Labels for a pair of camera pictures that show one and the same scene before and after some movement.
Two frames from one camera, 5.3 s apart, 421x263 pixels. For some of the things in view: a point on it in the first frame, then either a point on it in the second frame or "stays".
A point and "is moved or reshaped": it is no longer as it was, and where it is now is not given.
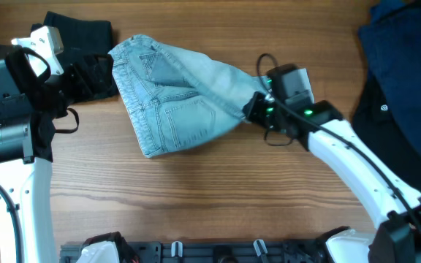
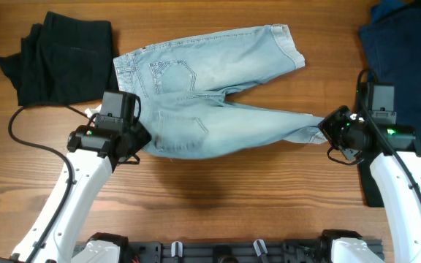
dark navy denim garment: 404,43 stays
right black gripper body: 262,112 → 338,127
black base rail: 237,251 stays
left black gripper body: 76,88 → 139,136
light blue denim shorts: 177,100 is moved or reshaped
